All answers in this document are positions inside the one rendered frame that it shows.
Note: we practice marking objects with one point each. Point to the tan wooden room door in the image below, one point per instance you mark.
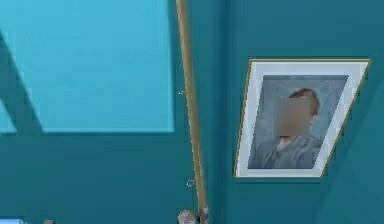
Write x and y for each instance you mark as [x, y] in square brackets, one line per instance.
[191, 110]

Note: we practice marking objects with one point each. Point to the gold framed portrait picture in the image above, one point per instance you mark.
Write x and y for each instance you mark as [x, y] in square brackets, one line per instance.
[300, 120]

